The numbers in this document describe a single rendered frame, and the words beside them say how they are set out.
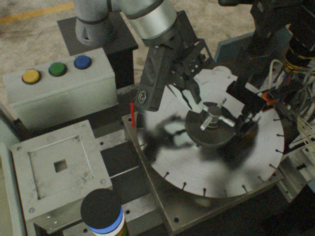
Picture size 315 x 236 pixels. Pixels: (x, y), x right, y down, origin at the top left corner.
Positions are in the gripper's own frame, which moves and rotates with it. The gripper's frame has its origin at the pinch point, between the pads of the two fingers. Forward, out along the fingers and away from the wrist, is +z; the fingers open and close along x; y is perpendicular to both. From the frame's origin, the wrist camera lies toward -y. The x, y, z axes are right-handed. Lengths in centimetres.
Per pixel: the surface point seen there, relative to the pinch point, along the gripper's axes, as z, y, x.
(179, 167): 3.6, -11.6, -3.6
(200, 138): 4.0, -3.7, -2.9
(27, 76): -17.0, -17.0, 38.6
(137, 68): 55, 44, 125
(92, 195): -18.1, -24.4, -13.8
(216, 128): 4.5, 0.3, -4.1
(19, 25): 1, 16, 207
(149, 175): 8.8, -16.0, 6.0
